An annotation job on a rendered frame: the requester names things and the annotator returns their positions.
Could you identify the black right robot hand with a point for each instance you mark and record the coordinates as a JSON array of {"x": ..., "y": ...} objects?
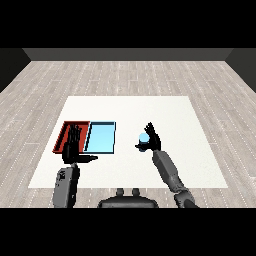
[{"x": 154, "y": 140}]

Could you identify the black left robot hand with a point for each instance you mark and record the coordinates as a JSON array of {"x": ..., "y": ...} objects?
[{"x": 71, "y": 150}]

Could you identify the small blue can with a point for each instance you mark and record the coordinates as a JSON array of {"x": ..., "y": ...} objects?
[{"x": 144, "y": 139}]

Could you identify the red shallow open box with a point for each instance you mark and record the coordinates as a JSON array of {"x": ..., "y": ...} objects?
[{"x": 64, "y": 136}]

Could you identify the light blue shallow open box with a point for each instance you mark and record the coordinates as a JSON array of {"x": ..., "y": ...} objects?
[{"x": 101, "y": 137}]

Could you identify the dark grey robot body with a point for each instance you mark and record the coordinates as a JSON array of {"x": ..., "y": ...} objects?
[{"x": 128, "y": 201}]

